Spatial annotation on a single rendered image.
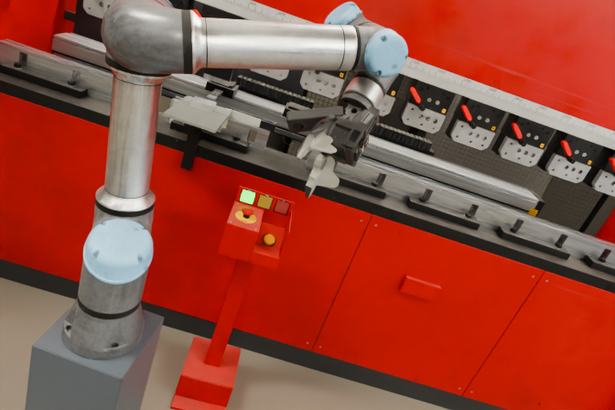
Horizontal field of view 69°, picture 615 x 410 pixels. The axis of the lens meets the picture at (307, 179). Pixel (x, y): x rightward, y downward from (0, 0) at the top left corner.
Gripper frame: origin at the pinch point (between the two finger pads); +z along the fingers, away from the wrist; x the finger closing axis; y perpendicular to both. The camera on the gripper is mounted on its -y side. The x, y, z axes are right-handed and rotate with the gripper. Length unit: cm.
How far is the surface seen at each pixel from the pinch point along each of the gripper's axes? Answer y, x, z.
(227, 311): -30, 88, 22
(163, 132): -76, 55, -18
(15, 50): -136, 37, -15
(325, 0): -39, 31, -77
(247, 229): -27, 56, -1
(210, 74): -71, 50, -45
